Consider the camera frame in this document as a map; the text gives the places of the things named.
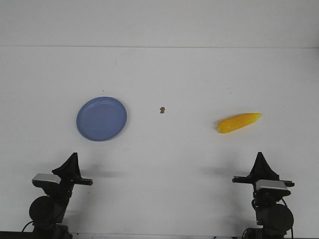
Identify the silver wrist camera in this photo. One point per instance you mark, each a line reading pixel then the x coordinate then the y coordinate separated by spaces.
pixel 41 180
pixel 270 185

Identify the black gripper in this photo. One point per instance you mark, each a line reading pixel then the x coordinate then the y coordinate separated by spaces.
pixel 62 193
pixel 264 198

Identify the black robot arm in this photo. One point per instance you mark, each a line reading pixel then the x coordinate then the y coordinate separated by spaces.
pixel 47 212
pixel 272 212

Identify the blue round plate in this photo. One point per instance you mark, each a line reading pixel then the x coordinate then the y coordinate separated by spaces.
pixel 101 118

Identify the yellow corn cob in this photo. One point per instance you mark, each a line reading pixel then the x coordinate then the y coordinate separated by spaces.
pixel 237 122

